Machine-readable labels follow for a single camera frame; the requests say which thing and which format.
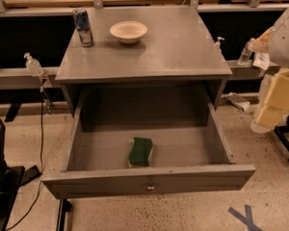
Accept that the blue tape cross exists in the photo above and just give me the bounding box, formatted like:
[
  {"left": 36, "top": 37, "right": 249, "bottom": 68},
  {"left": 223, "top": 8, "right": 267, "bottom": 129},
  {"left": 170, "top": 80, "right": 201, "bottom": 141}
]
[{"left": 228, "top": 205, "right": 263, "bottom": 231}]

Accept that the black stand base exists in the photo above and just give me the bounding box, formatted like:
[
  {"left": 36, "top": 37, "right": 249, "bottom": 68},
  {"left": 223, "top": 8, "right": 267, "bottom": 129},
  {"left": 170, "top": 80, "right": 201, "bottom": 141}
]
[{"left": 0, "top": 118, "right": 24, "bottom": 231}]

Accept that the grey cabinet counter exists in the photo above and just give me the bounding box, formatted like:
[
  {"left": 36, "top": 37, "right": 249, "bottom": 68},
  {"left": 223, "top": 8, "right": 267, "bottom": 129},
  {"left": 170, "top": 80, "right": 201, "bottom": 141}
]
[{"left": 56, "top": 6, "right": 231, "bottom": 110}]

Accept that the clear plastic water bottle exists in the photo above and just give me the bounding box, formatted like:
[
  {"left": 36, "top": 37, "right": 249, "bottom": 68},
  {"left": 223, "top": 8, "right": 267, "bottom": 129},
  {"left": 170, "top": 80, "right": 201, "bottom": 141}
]
[{"left": 237, "top": 38, "right": 255, "bottom": 65}]

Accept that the white wipes packet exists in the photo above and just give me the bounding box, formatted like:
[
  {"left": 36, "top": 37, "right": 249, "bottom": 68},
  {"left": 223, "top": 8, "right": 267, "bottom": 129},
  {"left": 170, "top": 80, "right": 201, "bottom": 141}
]
[{"left": 252, "top": 53, "right": 270, "bottom": 70}]

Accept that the green yellow sponge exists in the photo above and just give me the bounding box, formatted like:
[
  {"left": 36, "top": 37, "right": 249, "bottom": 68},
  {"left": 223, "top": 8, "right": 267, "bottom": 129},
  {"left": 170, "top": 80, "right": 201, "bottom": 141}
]
[{"left": 128, "top": 138, "right": 153, "bottom": 167}]

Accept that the black cable on floor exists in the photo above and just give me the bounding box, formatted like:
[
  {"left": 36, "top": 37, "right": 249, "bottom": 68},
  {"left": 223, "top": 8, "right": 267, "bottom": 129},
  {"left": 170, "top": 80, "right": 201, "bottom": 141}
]
[{"left": 5, "top": 86, "right": 54, "bottom": 231}]

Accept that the open grey top drawer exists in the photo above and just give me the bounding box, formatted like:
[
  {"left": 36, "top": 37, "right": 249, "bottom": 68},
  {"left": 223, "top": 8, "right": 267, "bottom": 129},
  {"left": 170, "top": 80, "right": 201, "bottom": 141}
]
[{"left": 42, "top": 85, "right": 255, "bottom": 199}]

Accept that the small pump bottle behind counter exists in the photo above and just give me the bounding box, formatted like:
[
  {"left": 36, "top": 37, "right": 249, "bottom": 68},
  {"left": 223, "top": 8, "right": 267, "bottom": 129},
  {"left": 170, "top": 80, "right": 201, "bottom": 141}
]
[{"left": 215, "top": 37, "right": 224, "bottom": 53}]

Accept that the folded paper on ledge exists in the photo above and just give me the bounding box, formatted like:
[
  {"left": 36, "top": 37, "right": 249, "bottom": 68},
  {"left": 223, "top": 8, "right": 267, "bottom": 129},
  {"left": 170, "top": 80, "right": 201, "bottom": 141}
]
[{"left": 225, "top": 92, "right": 250, "bottom": 112}]

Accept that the white ceramic bowl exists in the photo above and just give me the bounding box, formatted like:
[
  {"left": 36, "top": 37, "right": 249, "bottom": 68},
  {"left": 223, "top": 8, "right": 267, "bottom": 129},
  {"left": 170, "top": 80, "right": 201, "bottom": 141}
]
[{"left": 110, "top": 21, "right": 147, "bottom": 44}]

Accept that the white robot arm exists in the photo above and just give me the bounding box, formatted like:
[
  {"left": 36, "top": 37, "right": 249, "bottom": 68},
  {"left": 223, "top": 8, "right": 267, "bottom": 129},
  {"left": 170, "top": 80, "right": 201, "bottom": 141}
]
[{"left": 250, "top": 7, "right": 289, "bottom": 133}]

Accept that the left clear sanitizer pump bottle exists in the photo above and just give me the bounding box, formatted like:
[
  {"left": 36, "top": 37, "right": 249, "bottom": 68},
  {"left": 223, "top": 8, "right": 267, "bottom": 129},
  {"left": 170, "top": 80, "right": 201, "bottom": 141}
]
[{"left": 24, "top": 53, "right": 43, "bottom": 77}]

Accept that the blue silver drink can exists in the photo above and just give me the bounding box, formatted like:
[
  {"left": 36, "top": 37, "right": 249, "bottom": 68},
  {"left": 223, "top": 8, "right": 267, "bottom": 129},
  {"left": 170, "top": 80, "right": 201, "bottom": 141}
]
[{"left": 72, "top": 8, "right": 93, "bottom": 47}]

